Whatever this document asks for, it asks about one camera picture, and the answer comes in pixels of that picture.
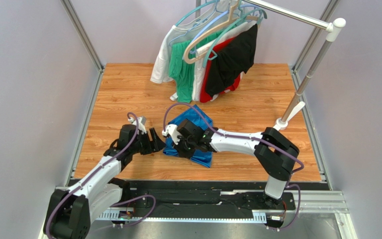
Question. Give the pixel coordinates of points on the green t-shirt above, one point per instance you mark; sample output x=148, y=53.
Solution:
x=188, y=77

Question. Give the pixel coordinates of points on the teal plastic hanger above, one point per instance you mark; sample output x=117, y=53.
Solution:
x=206, y=46

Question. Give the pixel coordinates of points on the black t-shirt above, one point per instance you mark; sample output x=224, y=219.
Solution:
x=234, y=63

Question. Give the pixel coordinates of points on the white t-shirt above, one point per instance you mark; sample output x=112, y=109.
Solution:
x=191, y=79
x=160, y=73

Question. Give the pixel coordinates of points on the blue cloth napkin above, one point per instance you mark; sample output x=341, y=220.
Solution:
x=201, y=158

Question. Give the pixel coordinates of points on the red t-shirt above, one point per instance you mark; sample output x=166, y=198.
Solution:
x=211, y=89

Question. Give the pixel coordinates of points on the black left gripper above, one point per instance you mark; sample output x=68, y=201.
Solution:
x=155, y=145

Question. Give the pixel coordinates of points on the white t-shirt left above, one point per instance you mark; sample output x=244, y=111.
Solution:
x=160, y=73

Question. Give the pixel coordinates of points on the white clothes rack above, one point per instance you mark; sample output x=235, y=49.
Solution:
x=332, y=28

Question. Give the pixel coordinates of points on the blue plastic hanger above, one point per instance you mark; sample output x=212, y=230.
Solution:
x=188, y=31

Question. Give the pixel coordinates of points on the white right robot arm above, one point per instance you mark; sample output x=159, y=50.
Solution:
x=273, y=150

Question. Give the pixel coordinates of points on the white t-shirt middle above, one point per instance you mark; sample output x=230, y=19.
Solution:
x=191, y=79

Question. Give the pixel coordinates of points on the teal hanger left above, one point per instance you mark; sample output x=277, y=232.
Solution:
x=197, y=10

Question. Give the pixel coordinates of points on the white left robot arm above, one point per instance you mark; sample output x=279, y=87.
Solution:
x=72, y=211

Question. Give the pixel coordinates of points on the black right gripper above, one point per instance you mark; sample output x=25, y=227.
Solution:
x=181, y=143

